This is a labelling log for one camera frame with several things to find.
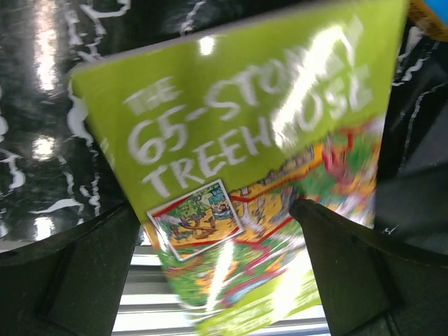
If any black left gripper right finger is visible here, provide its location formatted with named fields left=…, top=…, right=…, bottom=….
left=290, top=199, right=447, bottom=335

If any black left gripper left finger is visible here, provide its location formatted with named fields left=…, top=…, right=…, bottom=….
left=1, top=204, right=140, bottom=335

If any lime green 65-storey treehouse book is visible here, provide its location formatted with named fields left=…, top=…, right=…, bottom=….
left=71, top=1, right=407, bottom=335

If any blue 26-storey treehouse book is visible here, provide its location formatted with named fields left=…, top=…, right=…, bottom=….
left=408, top=0, right=448, bottom=42

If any aluminium rail frame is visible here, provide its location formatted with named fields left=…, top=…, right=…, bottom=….
left=112, top=246, right=330, bottom=335

